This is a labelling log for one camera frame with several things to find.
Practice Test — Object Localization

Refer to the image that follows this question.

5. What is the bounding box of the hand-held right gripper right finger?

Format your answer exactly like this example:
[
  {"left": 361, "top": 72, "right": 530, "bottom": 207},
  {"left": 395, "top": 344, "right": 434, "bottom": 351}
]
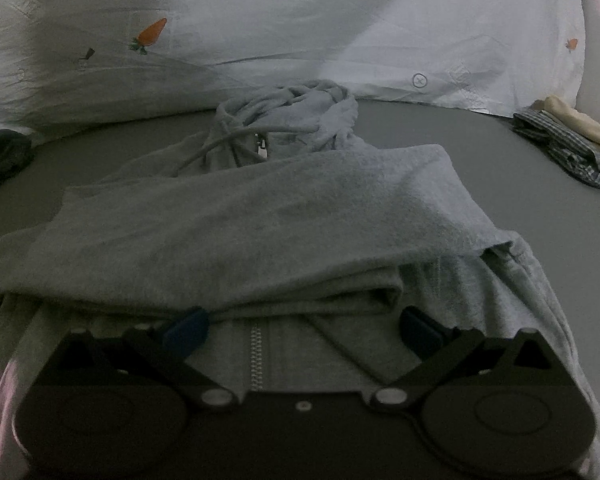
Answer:
[{"left": 369, "top": 306, "right": 554, "bottom": 415}]

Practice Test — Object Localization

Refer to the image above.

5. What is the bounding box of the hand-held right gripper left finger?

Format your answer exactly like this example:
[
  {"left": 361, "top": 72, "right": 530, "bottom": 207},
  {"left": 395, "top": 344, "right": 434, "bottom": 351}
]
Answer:
[{"left": 55, "top": 306, "right": 241, "bottom": 414}]

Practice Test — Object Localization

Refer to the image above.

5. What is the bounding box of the grey zip hoodie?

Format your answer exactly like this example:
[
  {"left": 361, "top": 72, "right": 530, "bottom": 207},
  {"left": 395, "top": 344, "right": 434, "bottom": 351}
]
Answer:
[{"left": 0, "top": 79, "right": 600, "bottom": 480}]

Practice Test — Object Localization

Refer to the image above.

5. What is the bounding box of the plaid shirt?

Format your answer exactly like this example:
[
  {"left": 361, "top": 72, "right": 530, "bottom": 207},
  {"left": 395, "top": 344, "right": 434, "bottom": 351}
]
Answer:
[{"left": 511, "top": 108, "right": 600, "bottom": 194}]

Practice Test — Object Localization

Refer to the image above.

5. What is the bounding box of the dark cloth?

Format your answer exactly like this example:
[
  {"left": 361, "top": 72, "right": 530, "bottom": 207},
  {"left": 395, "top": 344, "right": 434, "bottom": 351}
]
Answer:
[{"left": 0, "top": 129, "right": 34, "bottom": 206}]

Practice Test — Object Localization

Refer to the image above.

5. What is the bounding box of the beige cloth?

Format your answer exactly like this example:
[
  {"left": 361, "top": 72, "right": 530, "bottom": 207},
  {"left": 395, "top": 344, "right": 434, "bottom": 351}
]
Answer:
[{"left": 530, "top": 95, "right": 600, "bottom": 167}]

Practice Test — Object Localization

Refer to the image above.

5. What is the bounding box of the white carrot print quilt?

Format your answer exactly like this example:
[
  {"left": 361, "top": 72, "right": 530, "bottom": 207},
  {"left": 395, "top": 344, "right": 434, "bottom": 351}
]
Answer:
[{"left": 0, "top": 0, "right": 589, "bottom": 137}]

